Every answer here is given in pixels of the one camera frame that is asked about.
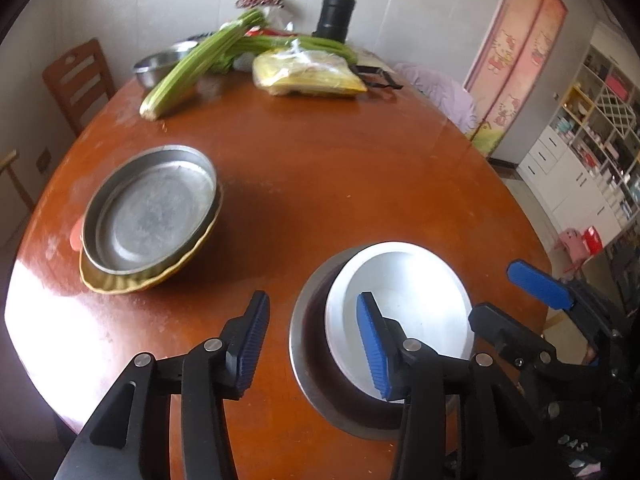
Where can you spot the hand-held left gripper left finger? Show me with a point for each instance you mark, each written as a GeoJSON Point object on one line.
{"type": "Point", "coordinates": [250, 340]}

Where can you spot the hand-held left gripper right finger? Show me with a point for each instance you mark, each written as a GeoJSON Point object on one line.
{"type": "Point", "coordinates": [377, 355]}

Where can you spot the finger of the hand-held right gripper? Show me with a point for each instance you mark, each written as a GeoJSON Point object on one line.
{"type": "Point", "coordinates": [540, 285]}
{"type": "Point", "coordinates": [505, 330]}

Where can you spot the large steel bowl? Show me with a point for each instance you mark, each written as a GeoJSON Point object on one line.
{"type": "Point", "coordinates": [310, 360]}

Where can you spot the yellow shell-shaped plate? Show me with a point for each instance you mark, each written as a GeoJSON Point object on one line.
{"type": "Point", "coordinates": [150, 282]}

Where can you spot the round steel pan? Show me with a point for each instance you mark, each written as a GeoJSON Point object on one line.
{"type": "Point", "coordinates": [145, 220]}

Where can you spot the pink child stool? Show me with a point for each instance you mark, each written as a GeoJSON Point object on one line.
{"type": "Point", "coordinates": [570, 247]}

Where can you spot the red box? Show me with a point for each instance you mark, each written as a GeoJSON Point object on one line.
{"type": "Point", "coordinates": [595, 240]}

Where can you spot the white shelf cabinet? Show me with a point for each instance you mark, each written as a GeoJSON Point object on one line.
{"type": "Point", "coordinates": [565, 180]}

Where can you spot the pink cloth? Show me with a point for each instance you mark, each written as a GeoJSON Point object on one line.
{"type": "Point", "coordinates": [440, 95]}

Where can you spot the pink cartoon door curtain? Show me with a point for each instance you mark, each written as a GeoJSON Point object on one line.
{"type": "Point", "coordinates": [520, 60]}

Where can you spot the black peeler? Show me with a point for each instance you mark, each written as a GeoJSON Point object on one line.
{"type": "Point", "coordinates": [375, 80]}

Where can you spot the bag of yellow noodles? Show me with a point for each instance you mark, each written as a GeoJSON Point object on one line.
{"type": "Point", "coordinates": [310, 77]}

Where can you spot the celery bunch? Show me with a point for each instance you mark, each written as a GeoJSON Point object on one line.
{"type": "Point", "coordinates": [185, 70]}

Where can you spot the small steel bowl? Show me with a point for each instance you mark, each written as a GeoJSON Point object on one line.
{"type": "Point", "coordinates": [150, 67]}

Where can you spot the dark seat armchair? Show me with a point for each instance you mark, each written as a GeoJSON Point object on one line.
{"type": "Point", "coordinates": [10, 160]}

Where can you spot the bundle of green stalks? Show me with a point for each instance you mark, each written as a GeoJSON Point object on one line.
{"type": "Point", "coordinates": [320, 45]}

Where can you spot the slatted wooden chair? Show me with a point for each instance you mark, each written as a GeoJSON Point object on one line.
{"type": "Point", "coordinates": [75, 80]}

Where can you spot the black thermos bottle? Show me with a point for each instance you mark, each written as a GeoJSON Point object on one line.
{"type": "Point", "coordinates": [335, 15]}

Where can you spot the wall power socket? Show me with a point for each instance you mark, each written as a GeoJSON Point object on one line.
{"type": "Point", "coordinates": [44, 159]}

